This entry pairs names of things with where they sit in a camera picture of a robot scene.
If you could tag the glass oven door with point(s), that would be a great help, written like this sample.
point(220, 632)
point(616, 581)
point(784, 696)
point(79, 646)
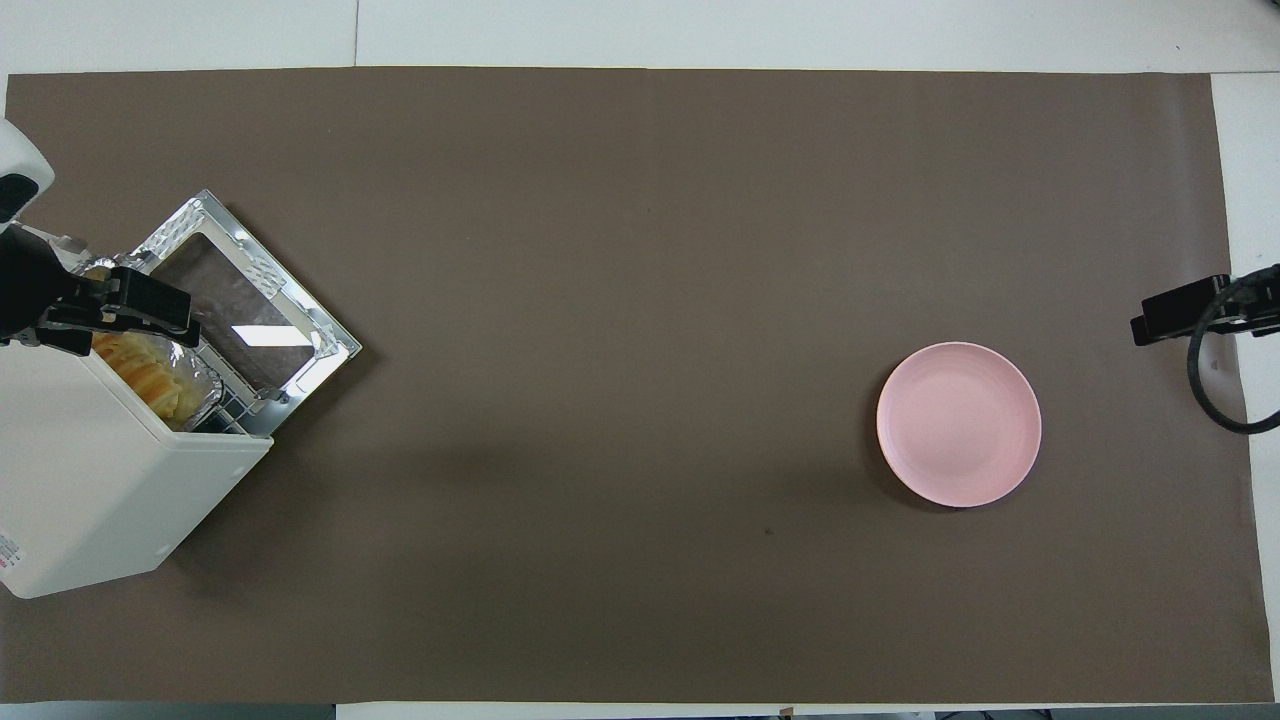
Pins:
point(240, 300)

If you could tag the aluminium foil tray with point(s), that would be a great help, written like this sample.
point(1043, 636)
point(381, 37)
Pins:
point(198, 385)

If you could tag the sliced golden bread loaf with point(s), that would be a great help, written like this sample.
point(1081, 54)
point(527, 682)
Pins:
point(140, 370)

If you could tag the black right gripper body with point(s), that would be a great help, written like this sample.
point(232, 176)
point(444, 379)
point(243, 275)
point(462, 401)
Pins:
point(1262, 305)

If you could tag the pink round plate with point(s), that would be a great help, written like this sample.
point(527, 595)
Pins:
point(958, 425)

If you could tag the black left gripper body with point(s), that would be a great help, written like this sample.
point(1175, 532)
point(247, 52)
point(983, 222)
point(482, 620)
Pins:
point(30, 285)

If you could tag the white toaster oven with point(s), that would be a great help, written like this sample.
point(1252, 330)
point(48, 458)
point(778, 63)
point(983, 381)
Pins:
point(80, 470)

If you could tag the brown table mat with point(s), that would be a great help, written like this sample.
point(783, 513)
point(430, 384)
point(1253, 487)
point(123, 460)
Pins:
point(640, 250)

